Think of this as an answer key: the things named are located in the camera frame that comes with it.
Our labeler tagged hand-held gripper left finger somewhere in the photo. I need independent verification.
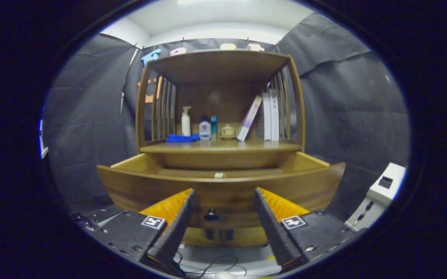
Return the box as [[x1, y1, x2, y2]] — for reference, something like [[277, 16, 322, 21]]
[[90, 189, 197, 276]]

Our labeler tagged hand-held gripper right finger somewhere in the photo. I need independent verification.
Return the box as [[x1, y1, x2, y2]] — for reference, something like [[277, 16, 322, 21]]
[[254, 188, 365, 272]]

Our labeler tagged wooden cabinet door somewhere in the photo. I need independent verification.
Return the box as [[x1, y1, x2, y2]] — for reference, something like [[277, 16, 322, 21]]
[[220, 227, 267, 247], [185, 227, 221, 247]]

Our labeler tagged wooden countertop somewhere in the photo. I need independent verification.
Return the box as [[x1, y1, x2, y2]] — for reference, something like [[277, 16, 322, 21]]
[[140, 139, 302, 154]]

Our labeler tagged wooden cabinet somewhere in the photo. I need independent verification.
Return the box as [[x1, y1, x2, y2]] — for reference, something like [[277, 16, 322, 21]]
[[97, 49, 346, 247]]

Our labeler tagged blue folded cloth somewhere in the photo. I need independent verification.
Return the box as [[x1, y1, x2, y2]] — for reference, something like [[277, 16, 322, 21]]
[[165, 134, 200, 143]]

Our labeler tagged white bottle blue cap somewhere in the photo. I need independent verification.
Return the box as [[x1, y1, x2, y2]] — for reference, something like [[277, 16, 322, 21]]
[[199, 117, 211, 140]]

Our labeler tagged white pump bottle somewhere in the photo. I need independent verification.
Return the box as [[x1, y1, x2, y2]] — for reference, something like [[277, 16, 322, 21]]
[[181, 106, 191, 136]]

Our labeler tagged cream lidded tea cup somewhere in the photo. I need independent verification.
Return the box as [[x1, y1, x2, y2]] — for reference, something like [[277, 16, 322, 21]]
[[220, 124, 236, 140]]

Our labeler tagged purple white book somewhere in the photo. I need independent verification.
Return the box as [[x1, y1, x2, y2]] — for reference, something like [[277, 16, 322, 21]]
[[236, 95, 263, 141]]

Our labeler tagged patterned cover book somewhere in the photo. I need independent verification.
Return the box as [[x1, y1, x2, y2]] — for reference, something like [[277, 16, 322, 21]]
[[256, 92, 272, 141]]

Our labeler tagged white box device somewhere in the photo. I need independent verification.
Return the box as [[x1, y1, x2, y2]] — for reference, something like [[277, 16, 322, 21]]
[[345, 162, 406, 232]]

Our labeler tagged white book black lettering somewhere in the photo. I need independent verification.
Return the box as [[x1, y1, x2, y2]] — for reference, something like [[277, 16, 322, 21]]
[[269, 88, 280, 141]]

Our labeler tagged black floor cable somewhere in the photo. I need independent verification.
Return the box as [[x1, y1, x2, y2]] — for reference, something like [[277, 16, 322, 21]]
[[177, 250, 247, 278]]

